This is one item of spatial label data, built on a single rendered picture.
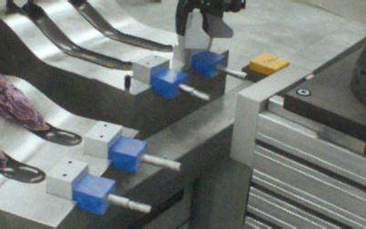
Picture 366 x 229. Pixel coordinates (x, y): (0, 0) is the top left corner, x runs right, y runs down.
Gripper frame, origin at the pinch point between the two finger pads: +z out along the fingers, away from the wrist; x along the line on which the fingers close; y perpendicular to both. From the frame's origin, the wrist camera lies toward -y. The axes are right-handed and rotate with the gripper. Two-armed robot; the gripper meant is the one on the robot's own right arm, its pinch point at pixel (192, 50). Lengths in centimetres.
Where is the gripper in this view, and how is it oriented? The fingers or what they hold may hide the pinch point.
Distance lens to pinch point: 115.1
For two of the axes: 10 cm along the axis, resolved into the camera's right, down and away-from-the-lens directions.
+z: -0.7, 8.8, 4.6
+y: 8.0, 3.3, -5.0
